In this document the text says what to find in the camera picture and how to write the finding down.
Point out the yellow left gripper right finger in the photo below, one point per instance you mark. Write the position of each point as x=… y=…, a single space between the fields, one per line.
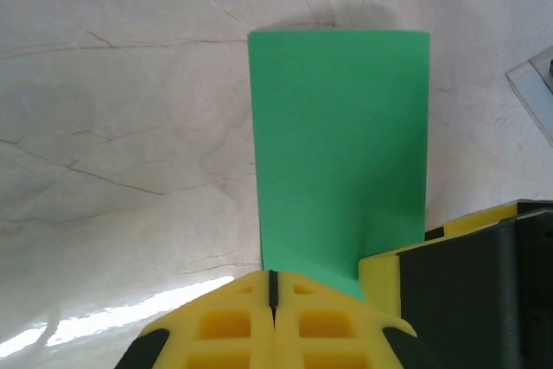
x=328 y=334

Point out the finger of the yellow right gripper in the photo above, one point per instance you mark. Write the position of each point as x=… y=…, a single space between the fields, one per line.
x=378 y=282
x=475 y=220

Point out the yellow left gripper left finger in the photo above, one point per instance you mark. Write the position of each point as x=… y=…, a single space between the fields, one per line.
x=224 y=334

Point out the green paper sheet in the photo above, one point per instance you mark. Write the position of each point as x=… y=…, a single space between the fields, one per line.
x=337 y=148

